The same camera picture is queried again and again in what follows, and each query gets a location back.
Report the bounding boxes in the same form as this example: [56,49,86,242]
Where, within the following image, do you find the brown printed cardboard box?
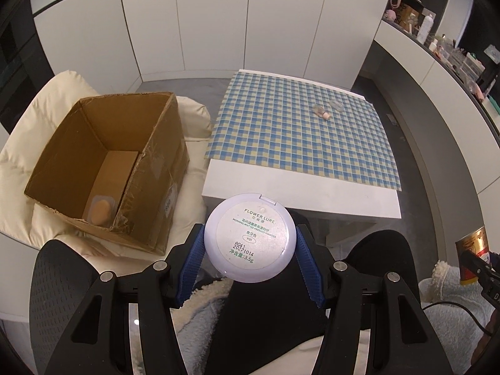
[394,4,420,28]

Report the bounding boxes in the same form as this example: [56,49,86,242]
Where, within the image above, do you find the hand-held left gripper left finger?
[33,222,206,375]

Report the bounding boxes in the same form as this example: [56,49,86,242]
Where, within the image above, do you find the white spray bottle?
[416,13,435,43]

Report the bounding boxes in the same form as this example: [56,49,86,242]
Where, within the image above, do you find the black cable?
[422,302,493,337]

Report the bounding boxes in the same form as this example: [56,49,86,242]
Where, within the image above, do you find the white round powder compact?
[204,192,299,284]

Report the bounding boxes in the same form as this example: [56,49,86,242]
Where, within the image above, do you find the brown round makeup puff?
[92,200,110,225]

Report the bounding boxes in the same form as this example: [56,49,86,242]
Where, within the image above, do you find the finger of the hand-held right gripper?
[461,249,500,283]

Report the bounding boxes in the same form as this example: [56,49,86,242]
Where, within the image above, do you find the cream cushioned chair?
[0,71,212,258]

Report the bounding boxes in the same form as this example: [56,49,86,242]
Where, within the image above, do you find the red jar with yellow lid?
[455,224,491,286]

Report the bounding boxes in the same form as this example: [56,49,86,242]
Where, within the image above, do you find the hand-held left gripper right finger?
[295,223,465,375]

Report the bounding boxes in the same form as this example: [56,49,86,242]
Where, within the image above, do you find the black glass cabinet door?
[0,8,55,126]

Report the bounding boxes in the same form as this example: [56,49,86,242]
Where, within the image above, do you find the blue yellow checkered tablecloth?
[205,71,403,192]

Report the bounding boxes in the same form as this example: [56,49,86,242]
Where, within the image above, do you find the person's cream top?
[273,330,372,375]

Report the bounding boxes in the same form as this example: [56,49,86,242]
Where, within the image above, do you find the translucent square plastic container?
[83,193,116,227]

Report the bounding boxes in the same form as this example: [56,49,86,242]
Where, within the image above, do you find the white curved counter cabinet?
[352,19,500,204]

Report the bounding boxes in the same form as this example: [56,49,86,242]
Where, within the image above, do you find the white tall cabinets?
[31,0,397,90]

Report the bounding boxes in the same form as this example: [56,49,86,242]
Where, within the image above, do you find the clear plastic drawer organizer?
[459,52,485,83]

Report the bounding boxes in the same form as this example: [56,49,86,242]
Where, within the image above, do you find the light blue fleece blanket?
[172,260,497,375]

